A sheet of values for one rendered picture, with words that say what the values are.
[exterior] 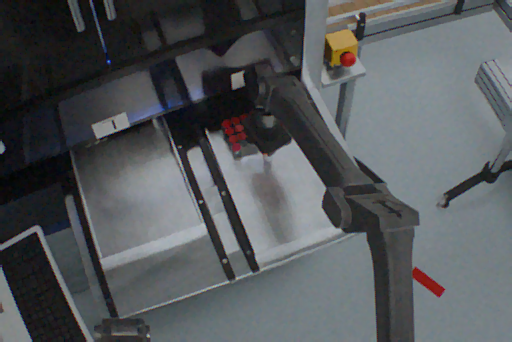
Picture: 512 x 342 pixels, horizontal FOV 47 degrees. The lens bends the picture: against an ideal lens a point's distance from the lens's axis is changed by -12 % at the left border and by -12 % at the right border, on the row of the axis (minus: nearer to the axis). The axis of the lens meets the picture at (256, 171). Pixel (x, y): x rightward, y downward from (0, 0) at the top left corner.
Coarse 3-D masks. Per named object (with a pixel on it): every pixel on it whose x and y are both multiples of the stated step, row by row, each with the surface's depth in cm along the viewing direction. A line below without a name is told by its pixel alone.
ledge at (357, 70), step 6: (324, 66) 169; (354, 66) 169; (360, 66) 169; (324, 72) 168; (336, 72) 168; (342, 72) 168; (348, 72) 168; (354, 72) 168; (360, 72) 168; (324, 78) 167; (330, 78) 167; (336, 78) 167; (342, 78) 167; (348, 78) 168; (354, 78) 169; (324, 84) 167; (330, 84) 167; (336, 84) 169
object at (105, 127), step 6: (120, 114) 143; (108, 120) 143; (114, 120) 144; (120, 120) 145; (126, 120) 146; (96, 126) 143; (102, 126) 144; (108, 126) 145; (120, 126) 147; (126, 126) 148; (96, 132) 145; (102, 132) 146; (108, 132) 147; (114, 132) 148
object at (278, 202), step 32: (224, 160) 157; (256, 160) 156; (288, 160) 156; (256, 192) 153; (288, 192) 152; (320, 192) 152; (256, 224) 149; (288, 224) 149; (320, 224) 149; (256, 256) 144
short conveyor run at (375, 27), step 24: (336, 0) 169; (360, 0) 174; (384, 0) 174; (408, 0) 170; (432, 0) 175; (456, 0) 175; (480, 0) 177; (336, 24) 170; (360, 24) 166; (384, 24) 171; (408, 24) 176; (432, 24) 180
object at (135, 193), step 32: (128, 128) 161; (160, 128) 161; (96, 160) 157; (128, 160) 157; (160, 160) 157; (96, 192) 153; (128, 192) 153; (160, 192) 153; (96, 224) 149; (128, 224) 149; (160, 224) 149; (192, 224) 149
